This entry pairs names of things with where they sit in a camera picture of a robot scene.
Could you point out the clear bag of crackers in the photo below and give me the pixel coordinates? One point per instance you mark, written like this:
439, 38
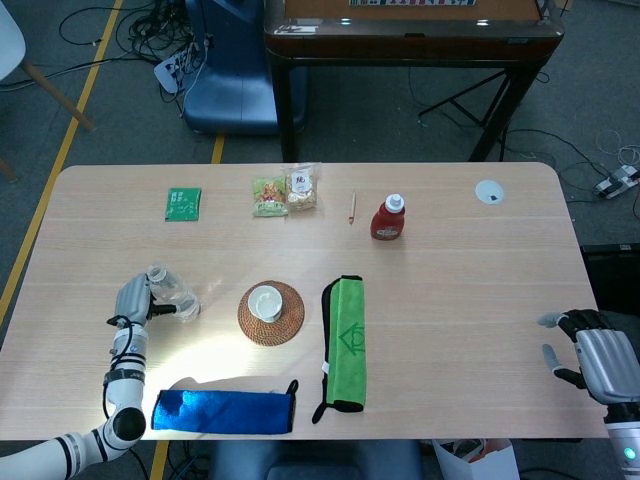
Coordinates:
301, 195

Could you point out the light green snack bag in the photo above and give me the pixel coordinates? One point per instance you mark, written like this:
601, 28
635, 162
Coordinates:
269, 200

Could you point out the dark blue seat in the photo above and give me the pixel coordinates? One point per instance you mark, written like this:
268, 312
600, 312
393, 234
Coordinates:
300, 460

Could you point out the round woven rattan coaster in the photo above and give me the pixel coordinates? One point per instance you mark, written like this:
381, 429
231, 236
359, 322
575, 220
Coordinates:
272, 334

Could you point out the dark green sachet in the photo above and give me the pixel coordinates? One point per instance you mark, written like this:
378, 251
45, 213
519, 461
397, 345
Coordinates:
182, 205

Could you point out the black tripod stand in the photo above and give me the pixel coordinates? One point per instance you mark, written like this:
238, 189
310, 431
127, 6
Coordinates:
452, 103

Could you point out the red ketchup squeeze bottle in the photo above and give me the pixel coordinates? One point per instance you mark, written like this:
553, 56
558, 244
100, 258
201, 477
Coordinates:
387, 222

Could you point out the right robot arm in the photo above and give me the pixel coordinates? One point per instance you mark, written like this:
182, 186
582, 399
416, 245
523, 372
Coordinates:
625, 445

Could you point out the white chair with wooden legs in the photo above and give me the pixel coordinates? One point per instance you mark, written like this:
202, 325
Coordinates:
7, 40

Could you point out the white power strip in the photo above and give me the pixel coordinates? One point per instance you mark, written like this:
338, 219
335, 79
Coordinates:
167, 72

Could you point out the grey power strip with plugs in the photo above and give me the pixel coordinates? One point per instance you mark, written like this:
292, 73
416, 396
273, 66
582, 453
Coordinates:
612, 184

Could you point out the brown mahjong table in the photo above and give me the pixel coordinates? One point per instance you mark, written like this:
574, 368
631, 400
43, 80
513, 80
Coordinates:
400, 45

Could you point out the blue machine base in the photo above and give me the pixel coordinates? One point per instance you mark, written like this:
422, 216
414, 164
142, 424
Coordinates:
230, 85

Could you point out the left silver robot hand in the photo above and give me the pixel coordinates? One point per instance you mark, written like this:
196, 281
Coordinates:
134, 300

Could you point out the wooden pencil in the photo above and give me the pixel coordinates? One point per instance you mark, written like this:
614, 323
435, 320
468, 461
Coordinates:
352, 207

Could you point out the transparent plastic water bottle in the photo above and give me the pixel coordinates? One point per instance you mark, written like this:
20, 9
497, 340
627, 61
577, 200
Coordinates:
182, 300

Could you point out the white flower-print paper cup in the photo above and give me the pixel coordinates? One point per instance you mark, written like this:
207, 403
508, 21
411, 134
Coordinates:
264, 302

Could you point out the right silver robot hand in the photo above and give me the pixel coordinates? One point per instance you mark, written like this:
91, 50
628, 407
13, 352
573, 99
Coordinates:
605, 360

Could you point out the white paper bag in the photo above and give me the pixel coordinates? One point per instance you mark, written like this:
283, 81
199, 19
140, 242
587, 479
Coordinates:
500, 462

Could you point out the blue microfiber towel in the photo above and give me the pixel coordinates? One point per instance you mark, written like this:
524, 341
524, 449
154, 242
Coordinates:
220, 412

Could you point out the green microfiber towel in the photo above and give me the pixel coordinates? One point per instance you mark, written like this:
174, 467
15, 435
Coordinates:
350, 360

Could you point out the black box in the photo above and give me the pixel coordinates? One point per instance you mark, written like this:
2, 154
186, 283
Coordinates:
615, 275

